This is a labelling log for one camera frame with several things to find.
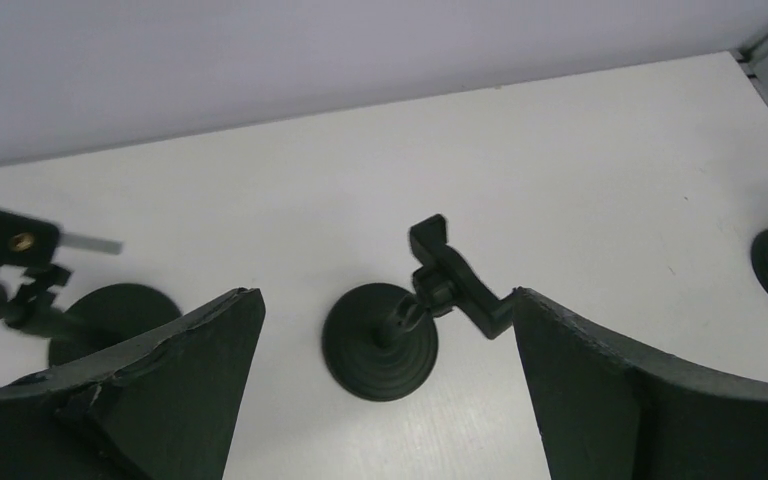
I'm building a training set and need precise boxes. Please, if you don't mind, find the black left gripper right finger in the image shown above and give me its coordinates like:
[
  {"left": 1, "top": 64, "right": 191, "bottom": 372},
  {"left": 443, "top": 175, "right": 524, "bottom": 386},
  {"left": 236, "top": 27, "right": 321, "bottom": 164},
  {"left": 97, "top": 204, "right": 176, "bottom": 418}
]
[{"left": 512, "top": 288, "right": 768, "bottom": 479}]

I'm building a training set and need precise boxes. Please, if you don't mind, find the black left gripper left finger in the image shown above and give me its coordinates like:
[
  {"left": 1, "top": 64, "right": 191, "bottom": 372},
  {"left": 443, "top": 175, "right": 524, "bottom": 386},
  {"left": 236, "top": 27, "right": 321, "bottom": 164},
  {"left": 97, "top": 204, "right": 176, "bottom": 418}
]
[{"left": 0, "top": 287, "right": 266, "bottom": 479}]

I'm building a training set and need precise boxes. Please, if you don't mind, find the silver phone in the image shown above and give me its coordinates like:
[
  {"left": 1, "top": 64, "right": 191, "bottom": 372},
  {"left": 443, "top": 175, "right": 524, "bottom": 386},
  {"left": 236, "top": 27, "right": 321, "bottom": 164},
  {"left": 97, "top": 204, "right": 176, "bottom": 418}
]
[{"left": 0, "top": 208, "right": 123, "bottom": 255}]

